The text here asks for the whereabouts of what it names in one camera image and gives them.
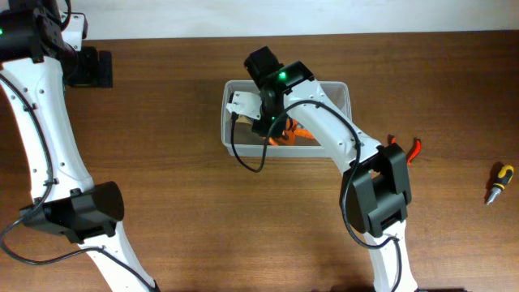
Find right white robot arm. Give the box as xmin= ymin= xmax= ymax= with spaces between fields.
xmin=244 ymin=46 xmax=418 ymax=291

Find clear plastic container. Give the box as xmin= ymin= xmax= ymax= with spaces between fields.
xmin=221 ymin=80 xmax=353 ymax=158

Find small red cutting pliers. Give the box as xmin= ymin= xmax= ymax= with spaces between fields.
xmin=388 ymin=135 xmax=422 ymax=167

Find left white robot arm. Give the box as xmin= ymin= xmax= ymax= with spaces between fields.
xmin=1 ymin=0 xmax=158 ymax=291

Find long nose pliers orange black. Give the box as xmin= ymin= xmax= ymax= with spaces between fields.
xmin=268 ymin=118 xmax=298 ymax=146

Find orange screwdriver bit holder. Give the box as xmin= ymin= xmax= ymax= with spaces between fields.
xmin=293 ymin=128 xmax=315 ymax=140

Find orange scraper wooden handle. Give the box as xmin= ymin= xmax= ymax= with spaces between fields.
xmin=236 ymin=115 xmax=253 ymax=125

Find screwdriver black yellow handle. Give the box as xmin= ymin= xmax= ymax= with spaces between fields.
xmin=486 ymin=165 xmax=514 ymax=205

